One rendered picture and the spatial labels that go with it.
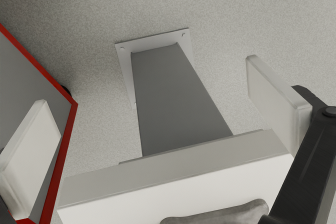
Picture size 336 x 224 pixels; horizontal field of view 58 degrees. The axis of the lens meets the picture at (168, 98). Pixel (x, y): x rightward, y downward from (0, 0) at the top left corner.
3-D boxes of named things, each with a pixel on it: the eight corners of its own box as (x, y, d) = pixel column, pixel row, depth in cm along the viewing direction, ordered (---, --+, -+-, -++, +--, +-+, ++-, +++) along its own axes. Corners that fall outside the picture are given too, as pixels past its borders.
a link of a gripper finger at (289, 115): (296, 108, 13) (313, 105, 13) (244, 55, 19) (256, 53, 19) (296, 163, 14) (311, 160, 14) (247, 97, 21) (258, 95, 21)
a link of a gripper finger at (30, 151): (29, 219, 14) (14, 222, 14) (62, 136, 21) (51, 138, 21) (2, 170, 13) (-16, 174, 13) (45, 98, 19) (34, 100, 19)
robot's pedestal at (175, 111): (197, 92, 135) (277, 241, 68) (131, 107, 133) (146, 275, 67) (188, 27, 121) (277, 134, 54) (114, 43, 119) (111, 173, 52)
